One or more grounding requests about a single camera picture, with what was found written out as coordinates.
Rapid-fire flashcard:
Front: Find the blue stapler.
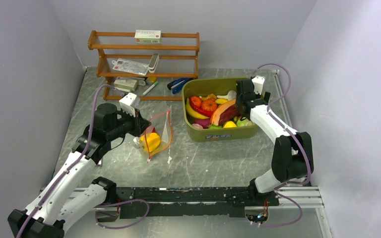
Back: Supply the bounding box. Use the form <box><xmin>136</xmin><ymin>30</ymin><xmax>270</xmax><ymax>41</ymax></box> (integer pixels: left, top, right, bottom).
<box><xmin>167</xmin><ymin>78</ymin><xmax>193</xmax><ymax>94</ymax></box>

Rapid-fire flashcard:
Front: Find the papaya slice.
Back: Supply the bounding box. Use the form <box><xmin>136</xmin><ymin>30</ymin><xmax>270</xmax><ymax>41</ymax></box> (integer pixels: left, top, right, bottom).
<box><xmin>210</xmin><ymin>99</ymin><xmax>241</xmax><ymax>126</ymax></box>

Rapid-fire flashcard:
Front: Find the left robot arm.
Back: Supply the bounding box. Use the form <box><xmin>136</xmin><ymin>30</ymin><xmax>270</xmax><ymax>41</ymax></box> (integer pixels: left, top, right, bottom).
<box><xmin>7</xmin><ymin>103</ymin><xmax>151</xmax><ymax>238</ymax></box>

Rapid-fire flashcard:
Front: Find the yellow bell pepper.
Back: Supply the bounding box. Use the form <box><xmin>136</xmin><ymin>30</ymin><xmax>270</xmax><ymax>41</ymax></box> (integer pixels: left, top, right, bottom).
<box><xmin>140</xmin><ymin>133</ymin><xmax>161</xmax><ymax>153</ymax></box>

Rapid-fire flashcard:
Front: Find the white case on shelf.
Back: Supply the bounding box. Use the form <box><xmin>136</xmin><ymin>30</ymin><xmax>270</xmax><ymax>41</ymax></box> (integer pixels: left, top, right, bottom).
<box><xmin>148</xmin><ymin>54</ymin><xmax>159</xmax><ymax>73</ymax></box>

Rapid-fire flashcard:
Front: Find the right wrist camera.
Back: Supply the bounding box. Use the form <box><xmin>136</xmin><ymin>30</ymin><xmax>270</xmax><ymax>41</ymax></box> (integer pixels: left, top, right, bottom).
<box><xmin>251</xmin><ymin>75</ymin><xmax>265</xmax><ymax>95</ymax></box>

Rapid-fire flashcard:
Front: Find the white marker pen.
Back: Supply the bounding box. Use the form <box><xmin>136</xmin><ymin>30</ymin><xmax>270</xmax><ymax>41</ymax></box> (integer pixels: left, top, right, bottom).
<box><xmin>142</xmin><ymin>81</ymin><xmax>158</xmax><ymax>96</ymax></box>

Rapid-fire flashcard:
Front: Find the purple sweet potato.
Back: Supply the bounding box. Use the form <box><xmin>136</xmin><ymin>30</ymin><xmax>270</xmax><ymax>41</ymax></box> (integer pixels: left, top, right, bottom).
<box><xmin>194</xmin><ymin>118</ymin><xmax>211</xmax><ymax>129</ymax></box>

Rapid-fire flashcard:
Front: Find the olive green plastic bin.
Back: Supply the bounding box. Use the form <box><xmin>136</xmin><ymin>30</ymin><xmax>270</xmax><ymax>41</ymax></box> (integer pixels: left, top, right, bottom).
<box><xmin>181</xmin><ymin>77</ymin><xmax>260</xmax><ymax>142</ymax></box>

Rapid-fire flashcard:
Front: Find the wooden shelf rack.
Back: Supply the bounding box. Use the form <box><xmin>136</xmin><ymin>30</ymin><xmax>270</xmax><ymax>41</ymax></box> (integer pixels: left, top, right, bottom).
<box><xmin>87</xmin><ymin>30</ymin><xmax>200</xmax><ymax>84</ymax></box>

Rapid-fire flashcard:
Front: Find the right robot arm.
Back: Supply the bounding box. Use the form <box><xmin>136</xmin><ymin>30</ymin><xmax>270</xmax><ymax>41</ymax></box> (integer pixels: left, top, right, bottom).
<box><xmin>235</xmin><ymin>76</ymin><xmax>314</xmax><ymax>205</ymax></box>

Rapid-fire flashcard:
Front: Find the red chili pepper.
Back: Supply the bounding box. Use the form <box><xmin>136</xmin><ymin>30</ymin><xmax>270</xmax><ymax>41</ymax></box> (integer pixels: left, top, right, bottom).
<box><xmin>189</xmin><ymin>98</ymin><xmax>213</xmax><ymax>117</ymax></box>

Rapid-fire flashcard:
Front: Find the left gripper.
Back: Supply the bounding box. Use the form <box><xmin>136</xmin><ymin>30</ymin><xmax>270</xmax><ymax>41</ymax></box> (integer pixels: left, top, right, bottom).
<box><xmin>107</xmin><ymin>106</ymin><xmax>151</xmax><ymax>140</ymax></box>

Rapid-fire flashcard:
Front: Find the green cabbage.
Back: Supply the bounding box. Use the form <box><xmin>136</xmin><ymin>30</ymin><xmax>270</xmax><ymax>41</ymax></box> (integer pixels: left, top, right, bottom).
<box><xmin>236</xmin><ymin>118</ymin><xmax>254</xmax><ymax>127</ymax></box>

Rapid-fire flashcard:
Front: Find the yellow lemon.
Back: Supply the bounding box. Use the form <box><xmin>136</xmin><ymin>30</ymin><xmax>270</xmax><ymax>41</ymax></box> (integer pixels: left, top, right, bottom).
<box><xmin>223</xmin><ymin>120</ymin><xmax>237</xmax><ymax>128</ymax></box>

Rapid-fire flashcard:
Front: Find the white box lower shelf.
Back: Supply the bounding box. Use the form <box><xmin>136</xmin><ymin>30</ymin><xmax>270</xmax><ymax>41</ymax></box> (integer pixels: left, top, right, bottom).
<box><xmin>113</xmin><ymin>77</ymin><xmax>138</xmax><ymax>92</ymax></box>

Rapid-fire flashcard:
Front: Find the clear zip top bag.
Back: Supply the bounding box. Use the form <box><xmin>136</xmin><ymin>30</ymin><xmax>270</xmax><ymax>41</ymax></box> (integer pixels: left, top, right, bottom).
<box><xmin>133</xmin><ymin>104</ymin><xmax>173</xmax><ymax>163</ymax></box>

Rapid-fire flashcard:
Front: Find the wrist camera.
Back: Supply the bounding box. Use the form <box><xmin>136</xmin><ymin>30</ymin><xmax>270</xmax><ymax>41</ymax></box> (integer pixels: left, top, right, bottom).
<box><xmin>119</xmin><ymin>93</ymin><xmax>140</xmax><ymax>117</ymax></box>
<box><xmin>251</xmin><ymin>75</ymin><xmax>265</xmax><ymax>95</ymax></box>

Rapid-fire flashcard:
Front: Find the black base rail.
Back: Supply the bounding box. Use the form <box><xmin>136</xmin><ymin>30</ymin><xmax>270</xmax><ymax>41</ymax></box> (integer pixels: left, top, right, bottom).
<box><xmin>103</xmin><ymin>186</ymin><xmax>279</xmax><ymax>219</ymax></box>

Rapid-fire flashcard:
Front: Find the packaged item on shelf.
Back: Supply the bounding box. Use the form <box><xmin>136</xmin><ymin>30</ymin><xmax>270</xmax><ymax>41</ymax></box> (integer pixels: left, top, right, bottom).
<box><xmin>112</xmin><ymin>58</ymin><xmax>149</xmax><ymax>76</ymax></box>

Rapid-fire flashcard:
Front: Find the white red box on shelf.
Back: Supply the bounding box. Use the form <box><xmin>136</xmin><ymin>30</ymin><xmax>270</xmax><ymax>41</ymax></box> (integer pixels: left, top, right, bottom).
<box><xmin>134</xmin><ymin>30</ymin><xmax>161</xmax><ymax>44</ymax></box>

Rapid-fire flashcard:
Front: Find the yellow banana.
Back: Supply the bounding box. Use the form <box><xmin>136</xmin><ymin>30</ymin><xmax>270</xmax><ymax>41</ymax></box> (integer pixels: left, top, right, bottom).
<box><xmin>185</xmin><ymin>99</ymin><xmax>209</xmax><ymax>119</ymax></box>

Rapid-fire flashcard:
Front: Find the orange mini pumpkin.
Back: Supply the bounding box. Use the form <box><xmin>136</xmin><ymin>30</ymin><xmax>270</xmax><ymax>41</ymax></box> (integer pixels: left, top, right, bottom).
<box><xmin>201</xmin><ymin>99</ymin><xmax>217</xmax><ymax>112</ymax></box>

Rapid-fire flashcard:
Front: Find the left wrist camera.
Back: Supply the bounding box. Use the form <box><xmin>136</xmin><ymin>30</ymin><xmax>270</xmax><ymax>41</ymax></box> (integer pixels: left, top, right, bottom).
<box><xmin>119</xmin><ymin>93</ymin><xmax>140</xmax><ymax>117</ymax></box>

